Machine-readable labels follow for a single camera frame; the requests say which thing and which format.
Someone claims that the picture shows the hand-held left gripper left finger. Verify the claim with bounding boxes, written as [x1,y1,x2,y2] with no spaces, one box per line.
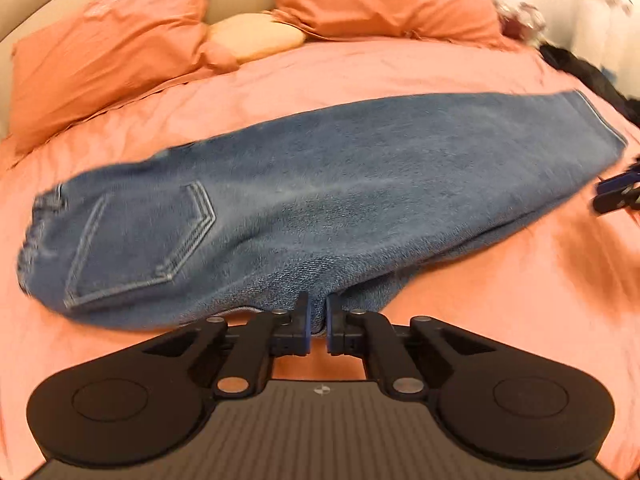
[133,292,312,402]

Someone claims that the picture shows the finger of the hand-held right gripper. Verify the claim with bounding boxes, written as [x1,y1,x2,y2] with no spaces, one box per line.
[596,164,640,196]
[592,189,640,216]

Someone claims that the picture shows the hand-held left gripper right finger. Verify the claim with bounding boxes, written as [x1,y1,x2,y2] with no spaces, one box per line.
[326,293,502,400]

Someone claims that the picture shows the blue denim pants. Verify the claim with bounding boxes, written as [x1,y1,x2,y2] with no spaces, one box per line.
[17,89,629,336]

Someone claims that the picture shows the dark cloth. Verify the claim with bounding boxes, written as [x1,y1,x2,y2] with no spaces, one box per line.
[539,42,640,127]

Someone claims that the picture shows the orange bed sheet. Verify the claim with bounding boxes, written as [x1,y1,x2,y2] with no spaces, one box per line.
[0,35,640,480]

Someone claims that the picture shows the peach round cushion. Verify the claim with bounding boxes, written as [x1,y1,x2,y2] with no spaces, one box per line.
[206,12,307,65]

